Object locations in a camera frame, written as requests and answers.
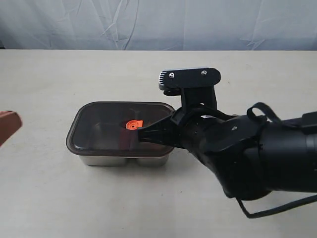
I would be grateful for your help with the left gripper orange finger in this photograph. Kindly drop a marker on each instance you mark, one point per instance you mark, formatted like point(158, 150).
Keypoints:
point(10, 122)

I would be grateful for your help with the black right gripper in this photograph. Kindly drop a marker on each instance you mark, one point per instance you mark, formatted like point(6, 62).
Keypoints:
point(199, 127)

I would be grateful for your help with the dark lid with orange seal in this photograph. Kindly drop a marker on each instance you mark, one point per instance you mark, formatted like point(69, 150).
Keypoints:
point(116, 127)

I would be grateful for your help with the steel two-compartment lunch box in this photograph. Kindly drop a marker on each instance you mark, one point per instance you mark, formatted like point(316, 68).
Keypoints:
point(119, 158)

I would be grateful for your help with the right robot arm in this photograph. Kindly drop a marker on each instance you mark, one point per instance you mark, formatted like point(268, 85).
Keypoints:
point(251, 155)

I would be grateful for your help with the grey-blue backdrop cloth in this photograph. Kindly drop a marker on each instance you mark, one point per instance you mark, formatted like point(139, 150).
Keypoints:
point(164, 25)

